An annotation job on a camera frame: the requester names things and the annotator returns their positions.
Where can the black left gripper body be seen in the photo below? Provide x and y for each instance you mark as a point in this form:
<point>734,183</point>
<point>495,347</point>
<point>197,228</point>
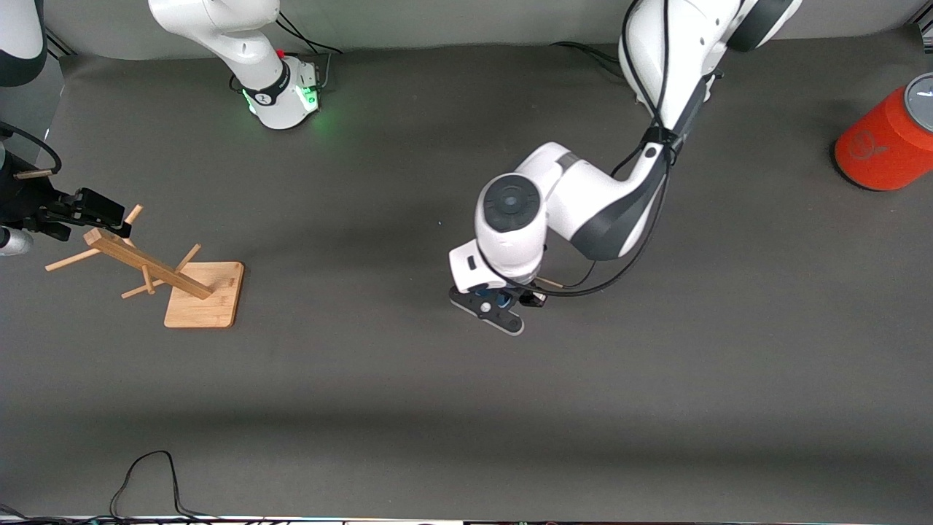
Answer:
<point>526,294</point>

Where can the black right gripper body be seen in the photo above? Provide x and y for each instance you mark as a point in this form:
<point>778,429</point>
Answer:
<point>29,198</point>

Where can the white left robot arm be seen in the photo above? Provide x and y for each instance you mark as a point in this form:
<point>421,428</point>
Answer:
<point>598,197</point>

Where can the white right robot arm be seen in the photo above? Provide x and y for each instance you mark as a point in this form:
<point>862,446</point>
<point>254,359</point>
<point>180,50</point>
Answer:
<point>248,44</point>

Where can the wooden cup rack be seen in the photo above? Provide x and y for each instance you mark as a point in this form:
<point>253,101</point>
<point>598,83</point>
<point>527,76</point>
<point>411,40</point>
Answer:
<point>204,295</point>

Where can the orange cylindrical canister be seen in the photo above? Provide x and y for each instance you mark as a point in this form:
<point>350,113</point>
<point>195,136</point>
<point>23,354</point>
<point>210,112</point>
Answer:
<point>882,146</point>

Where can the black metal frame rail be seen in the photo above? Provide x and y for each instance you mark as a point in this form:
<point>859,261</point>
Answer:
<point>62,47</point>

